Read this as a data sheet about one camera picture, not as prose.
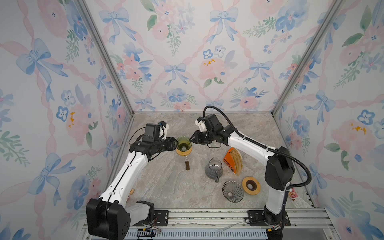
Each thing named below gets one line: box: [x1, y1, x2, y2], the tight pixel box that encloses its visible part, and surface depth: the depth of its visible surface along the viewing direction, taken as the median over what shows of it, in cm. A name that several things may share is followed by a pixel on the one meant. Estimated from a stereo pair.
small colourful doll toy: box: [288, 187, 298, 201], surface depth 81 cm
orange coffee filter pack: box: [223, 147, 243, 176], surface depth 89 cm
